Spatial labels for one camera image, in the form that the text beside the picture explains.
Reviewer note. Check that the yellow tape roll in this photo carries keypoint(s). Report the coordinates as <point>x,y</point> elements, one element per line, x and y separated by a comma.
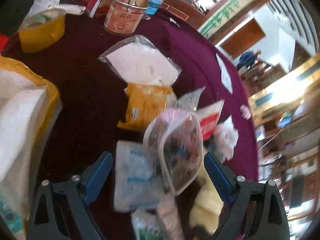
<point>42,30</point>

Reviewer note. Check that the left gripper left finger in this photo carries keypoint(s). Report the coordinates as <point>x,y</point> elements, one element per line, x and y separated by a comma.
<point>94,178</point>

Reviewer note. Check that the orange yellow snack packet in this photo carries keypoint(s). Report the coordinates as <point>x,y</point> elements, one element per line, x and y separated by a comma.
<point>145,102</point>

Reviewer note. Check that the yellow soft cloth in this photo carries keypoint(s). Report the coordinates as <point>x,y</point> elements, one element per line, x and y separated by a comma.
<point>207,205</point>

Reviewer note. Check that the red white labelled pouch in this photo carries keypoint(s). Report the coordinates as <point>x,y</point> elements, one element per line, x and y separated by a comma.
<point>208,117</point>

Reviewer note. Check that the white fluffy towel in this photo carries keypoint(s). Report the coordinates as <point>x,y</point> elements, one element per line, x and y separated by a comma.
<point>226,138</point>

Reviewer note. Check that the wooden sideboard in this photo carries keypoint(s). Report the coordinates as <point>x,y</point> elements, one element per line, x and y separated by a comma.
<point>184,11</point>

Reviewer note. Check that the white face mask bag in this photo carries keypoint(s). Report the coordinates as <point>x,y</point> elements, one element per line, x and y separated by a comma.
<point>137,60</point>

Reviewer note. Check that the pink fluffy puff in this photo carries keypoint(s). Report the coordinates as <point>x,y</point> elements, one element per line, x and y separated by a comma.
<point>246,112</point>

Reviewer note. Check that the paper leaflet on table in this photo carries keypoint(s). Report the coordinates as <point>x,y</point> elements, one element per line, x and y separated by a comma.
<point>225,76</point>

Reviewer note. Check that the white plastic bag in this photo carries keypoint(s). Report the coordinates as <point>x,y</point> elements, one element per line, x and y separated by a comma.
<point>41,5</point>

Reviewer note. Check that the white green medicine packet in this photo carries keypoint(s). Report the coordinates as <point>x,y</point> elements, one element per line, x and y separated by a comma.
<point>147,226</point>

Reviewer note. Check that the teal white tissue packet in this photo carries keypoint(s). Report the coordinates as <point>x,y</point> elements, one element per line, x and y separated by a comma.
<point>138,181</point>

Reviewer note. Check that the clear snack jar red lid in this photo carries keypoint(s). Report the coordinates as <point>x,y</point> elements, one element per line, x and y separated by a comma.
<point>124,16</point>

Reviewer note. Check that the cartoon print pencil pouch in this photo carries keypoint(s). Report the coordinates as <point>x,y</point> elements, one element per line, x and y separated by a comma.
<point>174,140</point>

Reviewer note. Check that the person in blue jacket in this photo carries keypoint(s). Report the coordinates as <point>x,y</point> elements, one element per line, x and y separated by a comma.
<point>247,59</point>

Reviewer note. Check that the yellow taped cardboard tray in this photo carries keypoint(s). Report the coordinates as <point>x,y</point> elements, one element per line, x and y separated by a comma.
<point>30,106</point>

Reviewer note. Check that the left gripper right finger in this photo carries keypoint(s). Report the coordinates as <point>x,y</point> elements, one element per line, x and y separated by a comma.
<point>222,178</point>

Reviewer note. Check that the red packet beside tray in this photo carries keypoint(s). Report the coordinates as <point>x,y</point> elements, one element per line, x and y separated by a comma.
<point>3,41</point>

